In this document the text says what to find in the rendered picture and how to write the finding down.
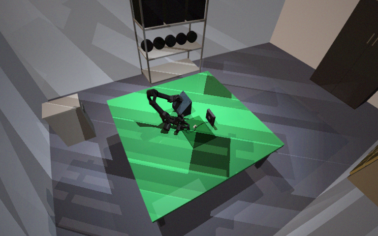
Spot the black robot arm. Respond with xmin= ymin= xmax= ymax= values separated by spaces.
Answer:
xmin=146 ymin=88 xmax=183 ymax=131

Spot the black cooling fan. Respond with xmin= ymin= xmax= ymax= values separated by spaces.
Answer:
xmin=206 ymin=109 xmax=216 ymax=126

